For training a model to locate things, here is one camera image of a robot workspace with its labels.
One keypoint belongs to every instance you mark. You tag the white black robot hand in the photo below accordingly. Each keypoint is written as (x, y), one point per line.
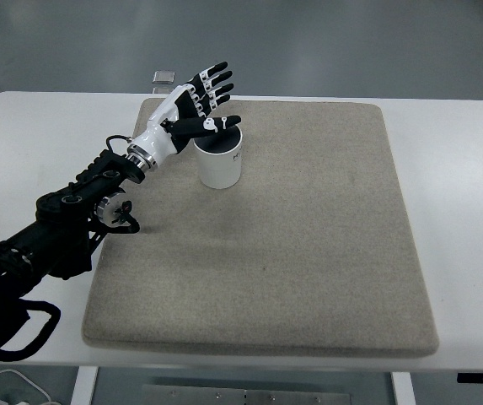
(161, 135)

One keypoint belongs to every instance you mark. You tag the beige felt mat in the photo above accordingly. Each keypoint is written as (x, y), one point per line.
(262, 261)

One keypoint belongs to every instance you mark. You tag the white ribbed cup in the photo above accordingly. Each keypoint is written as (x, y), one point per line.
(220, 169)

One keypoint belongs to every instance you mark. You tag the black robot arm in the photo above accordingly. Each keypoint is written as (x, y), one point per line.
(55, 240)

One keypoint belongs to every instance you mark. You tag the small silver floor box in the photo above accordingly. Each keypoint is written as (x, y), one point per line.
(164, 77)

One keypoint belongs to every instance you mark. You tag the grey metal plate with screws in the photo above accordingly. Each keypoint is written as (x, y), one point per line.
(245, 396)

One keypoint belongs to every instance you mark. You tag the white table leg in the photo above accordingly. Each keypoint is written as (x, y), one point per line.
(403, 390)
(84, 386)

